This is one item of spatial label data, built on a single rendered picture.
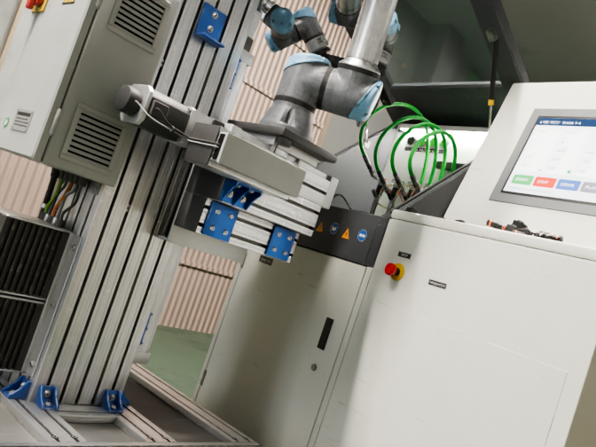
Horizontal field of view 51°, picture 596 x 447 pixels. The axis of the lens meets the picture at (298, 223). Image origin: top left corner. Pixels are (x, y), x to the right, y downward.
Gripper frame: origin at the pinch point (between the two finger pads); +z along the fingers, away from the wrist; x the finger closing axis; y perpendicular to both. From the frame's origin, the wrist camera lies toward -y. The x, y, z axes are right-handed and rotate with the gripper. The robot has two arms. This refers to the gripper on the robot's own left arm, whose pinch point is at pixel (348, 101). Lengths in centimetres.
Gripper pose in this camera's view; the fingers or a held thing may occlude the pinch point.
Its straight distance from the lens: 227.8
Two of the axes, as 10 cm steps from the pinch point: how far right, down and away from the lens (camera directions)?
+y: -7.7, 4.2, -4.8
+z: 4.2, 9.0, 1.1
